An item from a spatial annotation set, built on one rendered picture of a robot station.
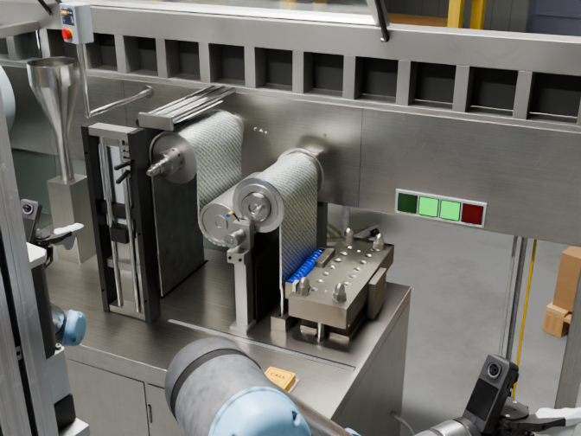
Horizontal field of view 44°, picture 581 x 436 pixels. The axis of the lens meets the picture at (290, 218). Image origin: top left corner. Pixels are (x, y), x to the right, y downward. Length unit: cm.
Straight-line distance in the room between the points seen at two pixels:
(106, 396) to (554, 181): 131
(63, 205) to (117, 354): 60
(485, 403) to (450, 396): 211
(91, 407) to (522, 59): 146
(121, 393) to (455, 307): 227
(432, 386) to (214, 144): 176
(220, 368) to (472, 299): 319
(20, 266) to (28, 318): 7
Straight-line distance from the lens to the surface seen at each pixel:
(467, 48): 187
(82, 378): 207
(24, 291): 88
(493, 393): 113
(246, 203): 179
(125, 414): 204
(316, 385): 174
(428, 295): 395
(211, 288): 214
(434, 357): 346
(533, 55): 185
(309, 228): 199
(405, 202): 201
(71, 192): 226
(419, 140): 195
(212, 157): 192
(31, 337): 91
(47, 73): 215
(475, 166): 194
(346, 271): 196
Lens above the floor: 196
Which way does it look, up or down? 24 degrees down
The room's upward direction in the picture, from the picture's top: straight up
